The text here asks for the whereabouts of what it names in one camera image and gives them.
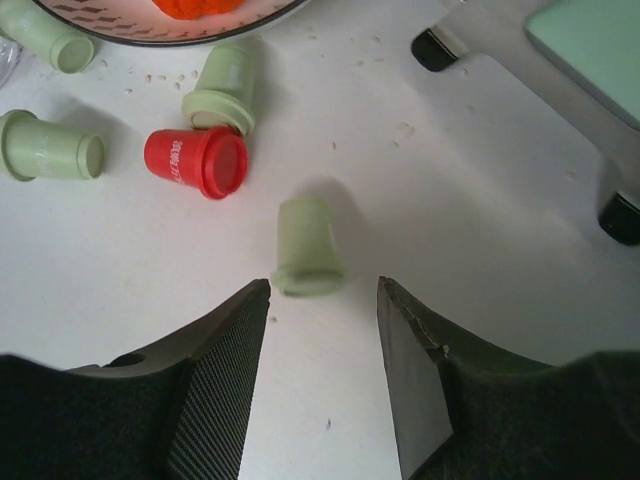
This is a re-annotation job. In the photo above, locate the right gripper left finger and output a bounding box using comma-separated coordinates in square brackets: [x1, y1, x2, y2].
[1, 279, 271, 479]

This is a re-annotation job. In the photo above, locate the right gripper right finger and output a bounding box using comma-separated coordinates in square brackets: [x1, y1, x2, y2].
[377, 277, 639, 479]

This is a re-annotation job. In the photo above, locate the green capsule top middle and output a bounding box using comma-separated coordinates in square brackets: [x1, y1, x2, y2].
[271, 195, 346, 298]

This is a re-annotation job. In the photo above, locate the red capsule top left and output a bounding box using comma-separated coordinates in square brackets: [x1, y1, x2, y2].
[144, 126, 249, 200]

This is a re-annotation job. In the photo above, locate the green capsule far left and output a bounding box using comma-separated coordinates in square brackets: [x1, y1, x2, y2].
[1, 110, 106, 182]

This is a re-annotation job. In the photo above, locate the green capsule by plate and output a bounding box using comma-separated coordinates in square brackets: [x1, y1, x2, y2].
[181, 45, 256, 137]

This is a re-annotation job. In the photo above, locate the cutting board metal stand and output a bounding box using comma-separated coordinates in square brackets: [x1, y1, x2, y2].
[411, 0, 639, 246]

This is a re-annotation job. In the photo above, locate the green cutting board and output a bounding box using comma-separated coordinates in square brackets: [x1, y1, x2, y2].
[524, 0, 639, 130]

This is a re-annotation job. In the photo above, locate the fruit plate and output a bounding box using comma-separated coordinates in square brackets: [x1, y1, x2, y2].
[35, 0, 308, 48]

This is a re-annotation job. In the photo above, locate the clear glass cup left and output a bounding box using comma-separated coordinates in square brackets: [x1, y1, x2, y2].
[0, 37, 22, 87]

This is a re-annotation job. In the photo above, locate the orange fruit right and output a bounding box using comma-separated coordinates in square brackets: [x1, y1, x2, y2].
[153, 0, 245, 20]

